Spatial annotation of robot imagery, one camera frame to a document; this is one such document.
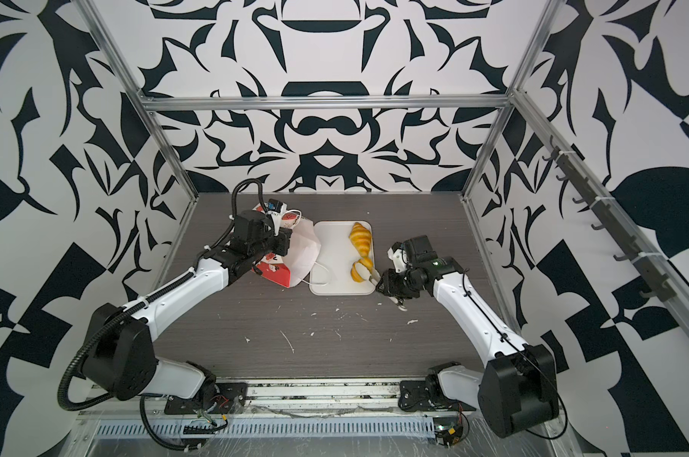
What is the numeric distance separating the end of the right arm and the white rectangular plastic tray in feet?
0.51

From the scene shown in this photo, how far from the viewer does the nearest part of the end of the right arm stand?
0.59 meters

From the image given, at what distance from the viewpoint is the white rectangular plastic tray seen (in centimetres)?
94
